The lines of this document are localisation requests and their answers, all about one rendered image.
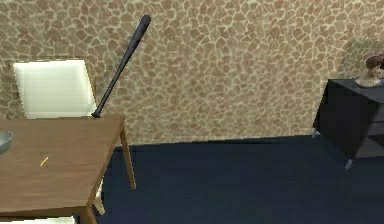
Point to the white chair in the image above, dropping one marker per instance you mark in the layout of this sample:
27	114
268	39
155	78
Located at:
55	88

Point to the brown wooden table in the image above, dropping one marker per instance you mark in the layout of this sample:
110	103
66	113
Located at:
63	146

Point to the grey bowl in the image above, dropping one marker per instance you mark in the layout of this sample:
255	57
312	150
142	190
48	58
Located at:
4	140

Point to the black baseball bat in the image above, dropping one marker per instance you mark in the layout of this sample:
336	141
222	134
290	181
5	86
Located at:
124	63

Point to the brown bust statue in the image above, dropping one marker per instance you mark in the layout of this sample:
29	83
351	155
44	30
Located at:
372	71

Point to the black cabinet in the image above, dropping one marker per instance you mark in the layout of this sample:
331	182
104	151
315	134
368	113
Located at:
346	113

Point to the yellow pencil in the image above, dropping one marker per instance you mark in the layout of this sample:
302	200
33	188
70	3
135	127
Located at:
44	161

